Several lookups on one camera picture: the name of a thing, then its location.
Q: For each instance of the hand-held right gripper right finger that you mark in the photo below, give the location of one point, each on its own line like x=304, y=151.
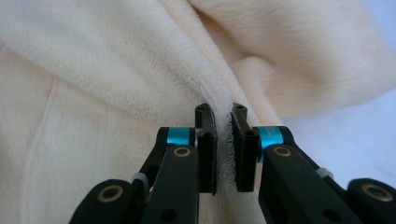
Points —
x=246, y=158

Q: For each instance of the white foam mat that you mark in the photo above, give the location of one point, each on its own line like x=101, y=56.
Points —
x=351, y=137

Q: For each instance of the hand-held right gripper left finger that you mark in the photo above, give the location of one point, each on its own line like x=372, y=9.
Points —
x=207, y=155

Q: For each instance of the cream towel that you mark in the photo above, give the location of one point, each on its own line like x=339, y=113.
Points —
x=109, y=77

